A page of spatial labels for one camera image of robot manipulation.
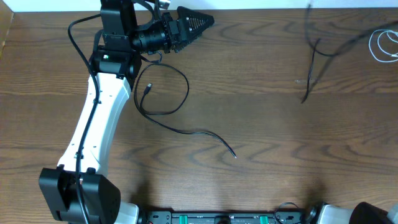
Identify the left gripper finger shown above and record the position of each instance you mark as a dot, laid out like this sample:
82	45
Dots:
188	36
194	20

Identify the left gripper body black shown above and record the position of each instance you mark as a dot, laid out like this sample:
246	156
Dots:
171	40

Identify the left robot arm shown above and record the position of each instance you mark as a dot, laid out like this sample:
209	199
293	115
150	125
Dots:
78	190

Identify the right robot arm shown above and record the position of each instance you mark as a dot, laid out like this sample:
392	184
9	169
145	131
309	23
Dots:
363	213

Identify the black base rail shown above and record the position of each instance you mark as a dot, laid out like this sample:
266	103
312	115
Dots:
167	217

